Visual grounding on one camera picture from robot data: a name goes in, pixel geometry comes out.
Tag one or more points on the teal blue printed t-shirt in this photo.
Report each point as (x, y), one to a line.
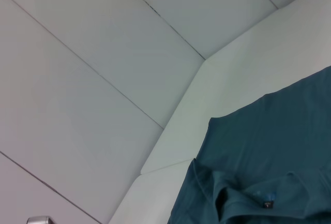
(271, 143)

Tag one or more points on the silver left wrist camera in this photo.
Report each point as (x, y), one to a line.
(38, 220)

